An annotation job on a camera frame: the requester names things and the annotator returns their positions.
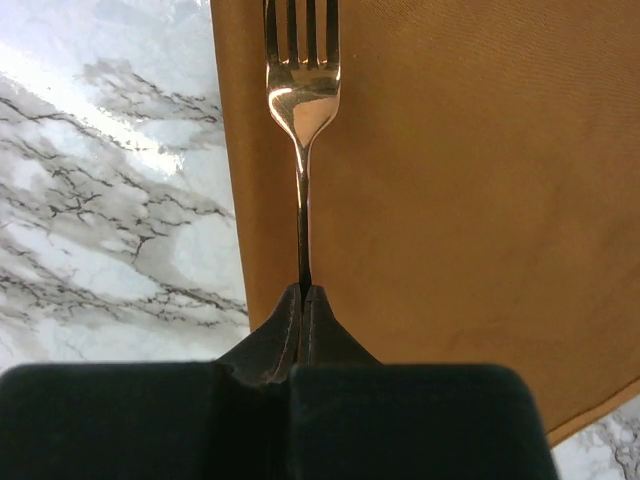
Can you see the orange-brown cloth napkin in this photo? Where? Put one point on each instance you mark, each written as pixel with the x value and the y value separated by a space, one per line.
pixel 476 198

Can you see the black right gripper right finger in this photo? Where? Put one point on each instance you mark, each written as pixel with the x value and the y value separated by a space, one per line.
pixel 350 417

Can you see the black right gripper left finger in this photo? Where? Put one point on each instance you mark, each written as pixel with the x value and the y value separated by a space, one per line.
pixel 221 419

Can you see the copper fork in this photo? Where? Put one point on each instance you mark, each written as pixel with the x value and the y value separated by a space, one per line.
pixel 303 83

